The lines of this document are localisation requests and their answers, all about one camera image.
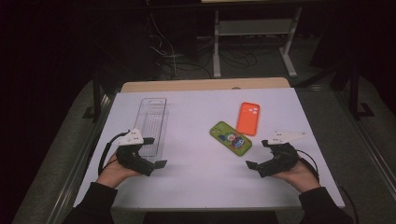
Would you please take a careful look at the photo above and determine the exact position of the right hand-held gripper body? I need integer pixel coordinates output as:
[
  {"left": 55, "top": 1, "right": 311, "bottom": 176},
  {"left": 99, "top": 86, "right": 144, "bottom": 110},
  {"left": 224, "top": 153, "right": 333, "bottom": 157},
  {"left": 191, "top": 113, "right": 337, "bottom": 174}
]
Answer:
[{"left": 256, "top": 130, "right": 308, "bottom": 178}]

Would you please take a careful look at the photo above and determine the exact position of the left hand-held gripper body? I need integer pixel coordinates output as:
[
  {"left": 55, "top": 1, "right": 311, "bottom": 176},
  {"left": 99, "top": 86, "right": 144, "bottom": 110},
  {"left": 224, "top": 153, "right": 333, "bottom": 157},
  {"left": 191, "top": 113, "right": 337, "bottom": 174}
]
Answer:
[{"left": 115, "top": 128, "right": 156, "bottom": 177}]

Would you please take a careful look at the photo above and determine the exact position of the clear plastic rack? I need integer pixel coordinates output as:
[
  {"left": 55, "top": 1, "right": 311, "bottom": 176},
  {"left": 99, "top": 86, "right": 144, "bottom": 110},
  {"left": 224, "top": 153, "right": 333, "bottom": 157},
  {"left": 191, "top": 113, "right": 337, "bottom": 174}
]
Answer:
[{"left": 133, "top": 97, "right": 170, "bottom": 163}]

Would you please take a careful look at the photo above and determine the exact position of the orange phone case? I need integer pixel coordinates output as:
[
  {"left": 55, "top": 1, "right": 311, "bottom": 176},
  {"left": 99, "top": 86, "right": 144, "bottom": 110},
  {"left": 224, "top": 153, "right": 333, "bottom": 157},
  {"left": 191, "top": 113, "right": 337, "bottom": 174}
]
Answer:
[{"left": 235, "top": 102, "right": 261, "bottom": 137}]

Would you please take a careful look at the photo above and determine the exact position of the green cartoon phone case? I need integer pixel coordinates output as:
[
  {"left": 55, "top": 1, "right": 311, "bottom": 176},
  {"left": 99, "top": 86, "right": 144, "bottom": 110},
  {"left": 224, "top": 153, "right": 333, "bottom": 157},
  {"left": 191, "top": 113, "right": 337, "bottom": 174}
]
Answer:
[{"left": 208, "top": 120, "right": 253, "bottom": 158}]

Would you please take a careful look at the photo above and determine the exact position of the person's left hand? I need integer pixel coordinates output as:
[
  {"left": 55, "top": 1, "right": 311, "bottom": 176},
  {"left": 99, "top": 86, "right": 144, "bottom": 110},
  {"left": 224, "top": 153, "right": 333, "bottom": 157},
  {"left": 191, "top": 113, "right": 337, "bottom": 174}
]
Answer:
[{"left": 95, "top": 151, "right": 142, "bottom": 189}]

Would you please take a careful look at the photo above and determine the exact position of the person's right hand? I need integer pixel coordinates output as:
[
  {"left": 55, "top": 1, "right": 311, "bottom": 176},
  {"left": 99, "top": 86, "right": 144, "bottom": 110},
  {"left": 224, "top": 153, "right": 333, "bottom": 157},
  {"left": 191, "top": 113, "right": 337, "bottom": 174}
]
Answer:
[{"left": 270, "top": 159, "right": 321, "bottom": 194}]

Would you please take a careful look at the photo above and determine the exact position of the black metal stand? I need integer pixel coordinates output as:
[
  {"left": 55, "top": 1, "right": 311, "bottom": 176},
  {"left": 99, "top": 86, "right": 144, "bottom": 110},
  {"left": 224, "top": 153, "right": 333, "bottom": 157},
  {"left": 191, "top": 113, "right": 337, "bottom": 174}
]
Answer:
[
  {"left": 347, "top": 59, "right": 376, "bottom": 121},
  {"left": 81, "top": 74, "right": 106, "bottom": 123}
]

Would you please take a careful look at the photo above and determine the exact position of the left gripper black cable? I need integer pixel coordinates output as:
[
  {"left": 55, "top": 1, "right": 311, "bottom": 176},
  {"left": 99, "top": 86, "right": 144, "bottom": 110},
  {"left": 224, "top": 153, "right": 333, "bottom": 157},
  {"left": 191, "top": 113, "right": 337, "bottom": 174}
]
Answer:
[{"left": 97, "top": 131, "right": 131, "bottom": 177}]

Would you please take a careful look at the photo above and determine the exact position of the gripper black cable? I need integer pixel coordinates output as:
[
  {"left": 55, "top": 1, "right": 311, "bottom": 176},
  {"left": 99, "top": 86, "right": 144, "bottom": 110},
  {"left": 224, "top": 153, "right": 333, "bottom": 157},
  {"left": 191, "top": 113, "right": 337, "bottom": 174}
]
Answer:
[
  {"left": 295, "top": 148, "right": 360, "bottom": 224},
  {"left": 97, "top": 131, "right": 131, "bottom": 177}
]

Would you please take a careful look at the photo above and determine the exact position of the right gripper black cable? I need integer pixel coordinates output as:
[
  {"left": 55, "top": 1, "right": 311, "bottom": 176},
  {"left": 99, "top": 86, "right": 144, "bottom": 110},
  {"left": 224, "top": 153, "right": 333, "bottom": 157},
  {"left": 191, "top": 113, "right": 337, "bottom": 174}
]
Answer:
[{"left": 295, "top": 148, "right": 360, "bottom": 224}]

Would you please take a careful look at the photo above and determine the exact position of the grey metal rail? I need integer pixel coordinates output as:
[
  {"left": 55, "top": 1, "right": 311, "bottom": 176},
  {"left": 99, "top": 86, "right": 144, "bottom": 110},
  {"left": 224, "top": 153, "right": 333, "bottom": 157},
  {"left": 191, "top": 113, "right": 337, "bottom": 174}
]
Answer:
[
  {"left": 46, "top": 92, "right": 117, "bottom": 224},
  {"left": 334, "top": 91, "right": 396, "bottom": 194}
]

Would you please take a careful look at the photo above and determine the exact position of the tangle of floor cables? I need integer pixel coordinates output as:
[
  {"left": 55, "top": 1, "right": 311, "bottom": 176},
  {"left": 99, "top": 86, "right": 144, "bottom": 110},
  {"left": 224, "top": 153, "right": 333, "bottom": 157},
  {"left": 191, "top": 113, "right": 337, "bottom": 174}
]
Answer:
[{"left": 145, "top": 12, "right": 216, "bottom": 80}]

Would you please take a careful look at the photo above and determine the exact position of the white metal desk frame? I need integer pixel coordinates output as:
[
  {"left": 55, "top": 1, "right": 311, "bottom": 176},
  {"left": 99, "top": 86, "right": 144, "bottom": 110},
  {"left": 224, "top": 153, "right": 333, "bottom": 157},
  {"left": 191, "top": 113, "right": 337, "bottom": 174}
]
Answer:
[{"left": 212, "top": 6, "right": 304, "bottom": 78}]

